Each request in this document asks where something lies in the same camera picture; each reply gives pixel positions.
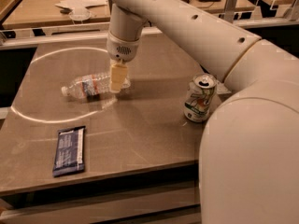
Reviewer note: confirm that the wooden background desk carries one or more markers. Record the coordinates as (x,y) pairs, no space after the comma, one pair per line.
(40,13)

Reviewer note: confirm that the clear round plastic lid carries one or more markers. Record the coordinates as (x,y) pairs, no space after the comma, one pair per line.
(80,14)

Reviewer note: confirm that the clear plastic water bottle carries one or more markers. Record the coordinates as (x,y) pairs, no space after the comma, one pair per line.
(87,86)

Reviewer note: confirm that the white green soda can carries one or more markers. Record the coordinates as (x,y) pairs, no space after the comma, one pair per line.
(199,95)

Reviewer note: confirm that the dark blue snack bar wrapper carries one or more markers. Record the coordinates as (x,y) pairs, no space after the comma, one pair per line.
(69,152)

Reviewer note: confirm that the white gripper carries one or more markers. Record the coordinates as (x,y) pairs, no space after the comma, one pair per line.
(121,49)

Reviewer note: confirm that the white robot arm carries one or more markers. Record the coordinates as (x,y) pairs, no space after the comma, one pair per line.
(249,151)

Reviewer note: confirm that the white paper sheets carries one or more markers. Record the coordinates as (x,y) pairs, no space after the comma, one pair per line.
(81,3)

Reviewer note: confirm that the right grey metal post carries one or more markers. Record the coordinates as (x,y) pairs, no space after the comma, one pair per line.
(229,10)

